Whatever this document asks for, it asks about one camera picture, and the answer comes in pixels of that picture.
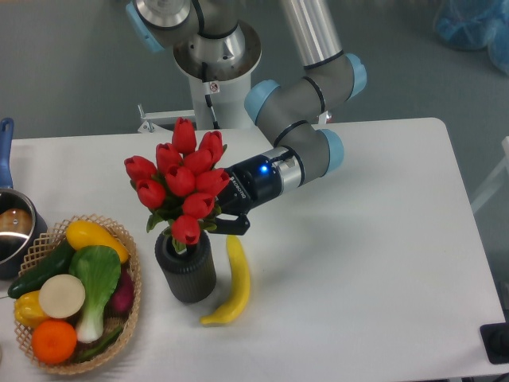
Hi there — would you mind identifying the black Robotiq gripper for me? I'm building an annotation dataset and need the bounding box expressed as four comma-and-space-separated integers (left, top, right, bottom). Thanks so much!
212, 154, 282, 236

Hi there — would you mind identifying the red tulip bouquet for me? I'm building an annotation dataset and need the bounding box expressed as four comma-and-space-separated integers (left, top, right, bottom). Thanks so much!
124, 118, 230, 254

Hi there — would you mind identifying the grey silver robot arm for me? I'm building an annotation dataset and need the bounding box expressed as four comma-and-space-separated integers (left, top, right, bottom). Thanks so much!
126, 1, 367, 235

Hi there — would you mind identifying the dark grey ribbed vase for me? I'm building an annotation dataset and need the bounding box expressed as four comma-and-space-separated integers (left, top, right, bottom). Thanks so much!
154, 231, 216, 303

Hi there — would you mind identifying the yellow plastic banana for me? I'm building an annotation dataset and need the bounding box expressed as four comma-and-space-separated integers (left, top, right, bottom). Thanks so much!
200, 235, 251, 326

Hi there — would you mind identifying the purple sweet potato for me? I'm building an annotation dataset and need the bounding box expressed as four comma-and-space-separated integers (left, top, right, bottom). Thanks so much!
109, 268, 134, 314

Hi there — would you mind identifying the green bok choy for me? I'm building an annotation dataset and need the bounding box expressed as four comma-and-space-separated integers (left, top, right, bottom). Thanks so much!
69, 245, 121, 343

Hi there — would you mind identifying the yellow squash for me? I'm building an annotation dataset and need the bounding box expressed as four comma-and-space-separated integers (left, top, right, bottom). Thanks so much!
65, 220, 130, 264

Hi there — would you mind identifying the dark green cucumber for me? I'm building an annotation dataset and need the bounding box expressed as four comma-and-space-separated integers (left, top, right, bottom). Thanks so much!
8, 240, 76, 299

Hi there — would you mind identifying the cream round radish slice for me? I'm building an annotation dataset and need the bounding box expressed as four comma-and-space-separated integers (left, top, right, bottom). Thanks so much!
38, 274, 85, 319

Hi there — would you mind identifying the green chili pepper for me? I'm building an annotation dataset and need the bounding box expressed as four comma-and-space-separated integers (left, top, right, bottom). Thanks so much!
74, 326, 123, 363

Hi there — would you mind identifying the woven wicker basket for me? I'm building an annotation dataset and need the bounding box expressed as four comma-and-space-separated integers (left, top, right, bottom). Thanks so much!
14, 214, 142, 376

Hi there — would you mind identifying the blue saucepan with lid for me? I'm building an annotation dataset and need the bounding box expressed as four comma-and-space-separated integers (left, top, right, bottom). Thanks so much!
1, 118, 47, 280

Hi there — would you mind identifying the orange fruit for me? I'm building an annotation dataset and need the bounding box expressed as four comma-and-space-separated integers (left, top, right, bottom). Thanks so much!
31, 320, 77, 364

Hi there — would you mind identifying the yellow bell pepper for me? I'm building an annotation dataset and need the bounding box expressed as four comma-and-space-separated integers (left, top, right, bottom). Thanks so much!
14, 290, 49, 329

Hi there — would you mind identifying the black device at edge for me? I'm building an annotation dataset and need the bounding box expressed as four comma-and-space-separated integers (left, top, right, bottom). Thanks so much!
480, 322, 508, 364

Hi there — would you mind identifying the blue plastic bag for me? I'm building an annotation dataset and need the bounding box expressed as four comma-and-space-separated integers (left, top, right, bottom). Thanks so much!
433, 1, 508, 74

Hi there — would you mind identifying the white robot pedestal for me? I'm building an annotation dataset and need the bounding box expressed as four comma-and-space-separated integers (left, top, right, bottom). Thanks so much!
137, 19, 333, 134

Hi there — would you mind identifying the white metal frame right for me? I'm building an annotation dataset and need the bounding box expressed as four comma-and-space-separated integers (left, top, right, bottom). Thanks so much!
470, 136, 508, 214

